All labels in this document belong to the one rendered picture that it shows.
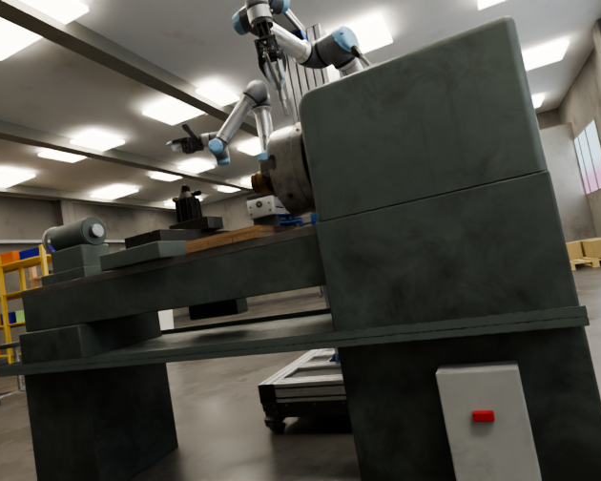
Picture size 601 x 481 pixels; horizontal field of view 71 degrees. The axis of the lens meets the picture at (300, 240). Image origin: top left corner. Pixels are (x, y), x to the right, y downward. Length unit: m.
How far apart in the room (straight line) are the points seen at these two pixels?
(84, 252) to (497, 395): 1.70
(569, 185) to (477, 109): 9.14
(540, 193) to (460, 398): 0.51
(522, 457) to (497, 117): 0.78
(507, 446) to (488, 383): 0.14
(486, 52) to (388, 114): 0.26
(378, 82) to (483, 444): 0.93
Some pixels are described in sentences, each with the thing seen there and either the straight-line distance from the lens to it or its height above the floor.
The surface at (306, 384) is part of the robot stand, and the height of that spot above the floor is 0.22.
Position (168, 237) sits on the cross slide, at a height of 0.94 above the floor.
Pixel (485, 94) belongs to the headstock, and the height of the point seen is 1.08.
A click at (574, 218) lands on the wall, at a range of 10.22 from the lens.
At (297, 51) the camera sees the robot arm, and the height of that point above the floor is 1.61.
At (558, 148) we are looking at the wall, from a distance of 10.34.
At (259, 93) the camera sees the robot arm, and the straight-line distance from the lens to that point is 2.38.
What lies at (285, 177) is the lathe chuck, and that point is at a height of 1.04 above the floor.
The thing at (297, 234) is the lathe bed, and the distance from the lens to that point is 1.29.
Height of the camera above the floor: 0.73
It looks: 4 degrees up
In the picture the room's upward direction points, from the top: 10 degrees counter-clockwise
